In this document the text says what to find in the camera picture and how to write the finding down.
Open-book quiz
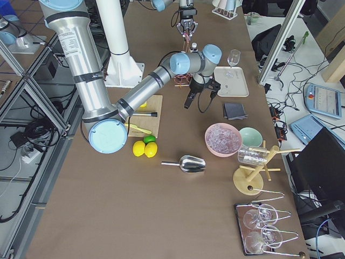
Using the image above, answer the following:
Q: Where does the green lime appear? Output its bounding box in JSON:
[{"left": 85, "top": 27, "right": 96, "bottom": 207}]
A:
[{"left": 143, "top": 135, "right": 156, "bottom": 144}]

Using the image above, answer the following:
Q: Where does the cream tray with bear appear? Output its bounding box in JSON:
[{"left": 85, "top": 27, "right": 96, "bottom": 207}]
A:
[{"left": 214, "top": 66, "right": 249, "bottom": 97}]

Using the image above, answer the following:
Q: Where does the clear wine glass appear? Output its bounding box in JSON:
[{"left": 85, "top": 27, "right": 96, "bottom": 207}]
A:
[{"left": 226, "top": 49, "right": 241, "bottom": 77}]

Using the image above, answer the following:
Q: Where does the wooden glass drying stand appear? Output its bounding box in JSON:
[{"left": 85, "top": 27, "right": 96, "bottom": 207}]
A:
[{"left": 233, "top": 140, "right": 300, "bottom": 196}]

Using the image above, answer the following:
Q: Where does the grey folded cloth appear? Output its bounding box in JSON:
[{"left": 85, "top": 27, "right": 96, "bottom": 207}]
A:
[{"left": 223, "top": 103, "right": 248, "bottom": 120}]

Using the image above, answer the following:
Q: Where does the steel ice scoop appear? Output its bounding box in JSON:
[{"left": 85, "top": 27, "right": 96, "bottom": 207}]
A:
[{"left": 161, "top": 155, "right": 206, "bottom": 173}]

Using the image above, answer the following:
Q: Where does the blue teach pendant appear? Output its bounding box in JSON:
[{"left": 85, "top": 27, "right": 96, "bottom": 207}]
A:
[{"left": 305, "top": 84, "right": 342, "bottom": 119}]

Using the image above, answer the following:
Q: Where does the upper whole lemon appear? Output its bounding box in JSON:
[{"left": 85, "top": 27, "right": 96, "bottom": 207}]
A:
[{"left": 132, "top": 140, "right": 146, "bottom": 157}]

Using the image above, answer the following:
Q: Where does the whole lemon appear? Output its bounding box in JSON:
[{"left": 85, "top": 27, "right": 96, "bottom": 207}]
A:
[
  {"left": 132, "top": 140, "right": 146, "bottom": 157},
  {"left": 144, "top": 142, "right": 158, "bottom": 158}
]

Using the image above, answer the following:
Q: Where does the pink bowl of ice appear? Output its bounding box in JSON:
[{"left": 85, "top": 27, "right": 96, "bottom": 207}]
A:
[{"left": 204, "top": 123, "right": 242, "bottom": 158}]

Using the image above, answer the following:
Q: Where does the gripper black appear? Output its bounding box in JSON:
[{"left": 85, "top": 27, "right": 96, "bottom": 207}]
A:
[
  {"left": 184, "top": 73, "right": 220, "bottom": 109},
  {"left": 176, "top": 9, "right": 198, "bottom": 41}
]

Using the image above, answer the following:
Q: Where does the mint green bowl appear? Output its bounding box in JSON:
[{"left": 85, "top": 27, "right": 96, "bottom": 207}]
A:
[{"left": 239, "top": 127, "right": 263, "bottom": 147}]

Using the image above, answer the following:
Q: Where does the copper wire bottle basket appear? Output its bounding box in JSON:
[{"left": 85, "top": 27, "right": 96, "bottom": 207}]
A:
[{"left": 174, "top": 40, "right": 192, "bottom": 88}]

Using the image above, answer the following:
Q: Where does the black laptop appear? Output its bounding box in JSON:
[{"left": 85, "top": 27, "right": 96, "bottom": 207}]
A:
[{"left": 292, "top": 128, "right": 344, "bottom": 201}]

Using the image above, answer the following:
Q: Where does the black tray with glasses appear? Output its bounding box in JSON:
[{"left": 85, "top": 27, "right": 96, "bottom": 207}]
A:
[{"left": 234, "top": 202, "right": 265, "bottom": 256}]

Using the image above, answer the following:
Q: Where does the lower whole lemon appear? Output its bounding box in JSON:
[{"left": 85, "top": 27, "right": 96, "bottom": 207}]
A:
[{"left": 144, "top": 142, "right": 158, "bottom": 158}]

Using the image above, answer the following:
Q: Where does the white cup rack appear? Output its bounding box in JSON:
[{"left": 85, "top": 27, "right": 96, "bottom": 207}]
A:
[{"left": 212, "top": 0, "right": 238, "bottom": 20}]

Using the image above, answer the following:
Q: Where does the aluminium frame structure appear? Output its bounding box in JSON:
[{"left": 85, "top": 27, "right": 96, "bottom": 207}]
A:
[{"left": 1, "top": 33, "right": 82, "bottom": 258}]

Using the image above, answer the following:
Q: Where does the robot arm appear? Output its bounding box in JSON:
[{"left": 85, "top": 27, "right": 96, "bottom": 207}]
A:
[
  {"left": 151, "top": 0, "right": 198, "bottom": 43},
  {"left": 40, "top": 1, "right": 222, "bottom": 154}
]

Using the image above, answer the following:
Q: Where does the clear ribbed glass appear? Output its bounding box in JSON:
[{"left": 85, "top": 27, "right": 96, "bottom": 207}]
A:
[{"left": 237, "top": 145, "right": 269, "bottom": 166}]

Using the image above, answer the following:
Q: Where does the bamboo cutting board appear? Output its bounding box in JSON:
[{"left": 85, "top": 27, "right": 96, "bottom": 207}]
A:
[{"left": 130, "top": 95, "right": 163, "bottom": 137}]

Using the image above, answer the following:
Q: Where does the half lemon slice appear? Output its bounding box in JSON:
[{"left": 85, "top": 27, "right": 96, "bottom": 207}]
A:
[{"left": 140, "top": 101, "right": 147, "bottom": 108}]

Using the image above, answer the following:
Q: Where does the yellow plastic knife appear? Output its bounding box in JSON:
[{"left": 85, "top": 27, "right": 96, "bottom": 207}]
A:
[{"left": 125, "top": 124, "right": 152, "bottom": 134}]

